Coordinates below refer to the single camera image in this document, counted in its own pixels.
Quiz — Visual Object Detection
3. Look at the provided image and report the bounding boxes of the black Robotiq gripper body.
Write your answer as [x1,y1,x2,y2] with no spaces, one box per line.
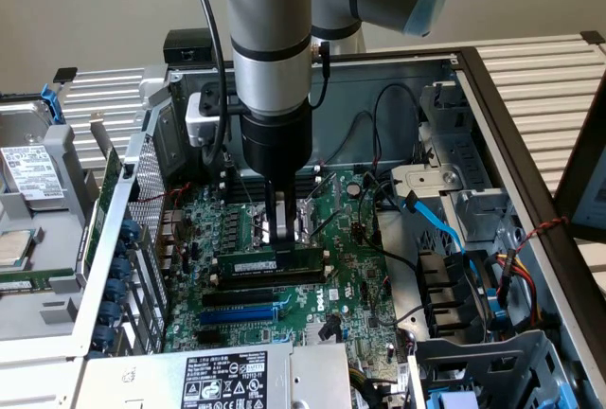
[238,104,313,182]

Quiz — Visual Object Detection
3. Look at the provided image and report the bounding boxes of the green RAM stick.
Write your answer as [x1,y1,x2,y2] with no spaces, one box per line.
[216,246,329,278]
[0,269,77,294]

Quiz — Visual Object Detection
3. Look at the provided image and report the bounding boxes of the black RAM slot white latches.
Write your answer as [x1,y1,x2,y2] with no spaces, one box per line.
[209,264,331,287]
[217,166,323,186]
[217,176,324,198]

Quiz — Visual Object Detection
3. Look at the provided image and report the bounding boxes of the green RAM module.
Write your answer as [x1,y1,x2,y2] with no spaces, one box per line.
[210,248,331,270]

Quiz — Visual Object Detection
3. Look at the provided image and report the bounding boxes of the CPU socket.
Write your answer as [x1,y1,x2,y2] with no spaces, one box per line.
[246,201,317,257]

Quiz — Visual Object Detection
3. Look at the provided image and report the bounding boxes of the long black expansion slot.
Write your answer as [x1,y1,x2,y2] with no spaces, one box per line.
[202,287,276,310]

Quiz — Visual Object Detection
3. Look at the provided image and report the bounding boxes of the green Dell motherboard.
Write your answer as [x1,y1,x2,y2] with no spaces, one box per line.
[163,169,411,382]

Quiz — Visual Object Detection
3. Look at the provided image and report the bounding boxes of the blue expansion slot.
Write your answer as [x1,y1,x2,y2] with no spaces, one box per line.
[198,303,279,328]

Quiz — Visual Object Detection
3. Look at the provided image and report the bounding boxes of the small silver heatsink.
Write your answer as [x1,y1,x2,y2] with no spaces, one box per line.
[305,321,347,347]

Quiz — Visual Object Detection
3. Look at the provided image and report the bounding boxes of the open grey PC case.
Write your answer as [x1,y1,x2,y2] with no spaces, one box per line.
[70,46,606,409]

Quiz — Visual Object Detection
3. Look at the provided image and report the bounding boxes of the silver rear port stack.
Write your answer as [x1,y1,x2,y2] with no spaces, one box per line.
[157,209,185,273]

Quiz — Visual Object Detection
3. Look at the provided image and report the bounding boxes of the black box device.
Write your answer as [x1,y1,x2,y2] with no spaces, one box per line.
[163,28,219,65]

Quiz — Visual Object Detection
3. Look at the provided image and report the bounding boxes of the silver disk bay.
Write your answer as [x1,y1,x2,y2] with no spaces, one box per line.
[390,80,515,244]

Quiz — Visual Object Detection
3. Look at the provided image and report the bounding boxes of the blue card retention knob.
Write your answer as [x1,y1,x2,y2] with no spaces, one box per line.
[104,278,127,301]
[99,300,122,323]
[120,219,143,242]
[111,257,133,280]
[92,324,115,348]

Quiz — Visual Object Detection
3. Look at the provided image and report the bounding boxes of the black fan shroud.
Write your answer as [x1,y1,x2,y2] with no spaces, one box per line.
[416,250,489,339]

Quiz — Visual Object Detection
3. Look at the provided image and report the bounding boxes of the green graphics card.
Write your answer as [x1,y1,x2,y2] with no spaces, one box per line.
[75,111,124,285]

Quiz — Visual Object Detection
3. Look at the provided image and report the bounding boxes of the silver power supply with label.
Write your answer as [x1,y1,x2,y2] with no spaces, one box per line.
[78,340,354,409]

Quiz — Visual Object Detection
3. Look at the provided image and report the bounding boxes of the grey parts rack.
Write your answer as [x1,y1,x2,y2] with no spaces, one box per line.
[0,122,94,358]

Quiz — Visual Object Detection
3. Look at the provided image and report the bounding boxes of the blue plastic latch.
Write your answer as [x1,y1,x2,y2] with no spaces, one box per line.
[485,285,510,332]

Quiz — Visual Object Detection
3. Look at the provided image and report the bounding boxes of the blue disk caddy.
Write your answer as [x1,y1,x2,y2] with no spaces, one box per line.
[40,82,66,127]

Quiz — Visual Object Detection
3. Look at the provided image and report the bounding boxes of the grey perforated disk bay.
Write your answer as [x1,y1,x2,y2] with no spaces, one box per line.
[407,330,577,409]

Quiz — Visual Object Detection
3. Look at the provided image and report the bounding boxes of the silver hard disk with label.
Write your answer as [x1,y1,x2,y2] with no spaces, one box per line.
[0,99,67,214]

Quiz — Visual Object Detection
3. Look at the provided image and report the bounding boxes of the silver CPU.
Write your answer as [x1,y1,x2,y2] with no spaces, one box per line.
[0,227,39,271]

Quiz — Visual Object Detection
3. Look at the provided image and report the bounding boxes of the black framed monitor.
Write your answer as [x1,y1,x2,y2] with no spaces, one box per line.
[553,72,606,245]

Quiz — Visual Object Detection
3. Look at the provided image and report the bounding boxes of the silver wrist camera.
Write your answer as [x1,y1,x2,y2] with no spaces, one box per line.
[185,91,223,148]

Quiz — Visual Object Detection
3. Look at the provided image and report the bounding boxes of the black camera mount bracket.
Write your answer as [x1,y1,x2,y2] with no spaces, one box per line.
[198,80,243,119]

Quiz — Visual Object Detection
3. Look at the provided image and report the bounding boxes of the black angled cable plug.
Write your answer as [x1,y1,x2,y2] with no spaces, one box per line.
[319,316,342,342]

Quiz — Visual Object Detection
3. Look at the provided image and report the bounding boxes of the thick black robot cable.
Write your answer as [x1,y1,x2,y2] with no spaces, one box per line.
[187,0,232,167]

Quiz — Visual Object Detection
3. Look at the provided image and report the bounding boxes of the short looped black wire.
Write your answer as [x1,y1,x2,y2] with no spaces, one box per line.
[329,110,380,169]

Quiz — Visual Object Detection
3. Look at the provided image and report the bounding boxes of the black gripper connector cable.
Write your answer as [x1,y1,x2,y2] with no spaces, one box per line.
[310,41,332,110]

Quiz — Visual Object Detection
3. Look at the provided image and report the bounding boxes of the red black twisted wire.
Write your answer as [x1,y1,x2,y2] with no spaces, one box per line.
[513,216,569,258]
[130,182,195,205]

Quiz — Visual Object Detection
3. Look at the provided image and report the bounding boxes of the tall looped black wire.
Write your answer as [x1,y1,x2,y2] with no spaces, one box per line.
[371,82,422,167]

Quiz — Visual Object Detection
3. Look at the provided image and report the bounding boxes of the blue SATA wire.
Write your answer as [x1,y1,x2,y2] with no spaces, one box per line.
[400,190,482,287]

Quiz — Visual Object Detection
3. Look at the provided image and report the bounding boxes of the yellow black supply wire bundle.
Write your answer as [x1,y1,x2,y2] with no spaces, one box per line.
[348,364,413,409]

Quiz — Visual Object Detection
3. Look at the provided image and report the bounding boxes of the blue plastic drive rail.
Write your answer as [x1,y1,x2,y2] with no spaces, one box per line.
[425,388,480,409]

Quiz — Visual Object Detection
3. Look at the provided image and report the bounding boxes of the yellow red power wire bundle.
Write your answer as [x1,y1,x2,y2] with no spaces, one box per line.
[491,247,544,329]

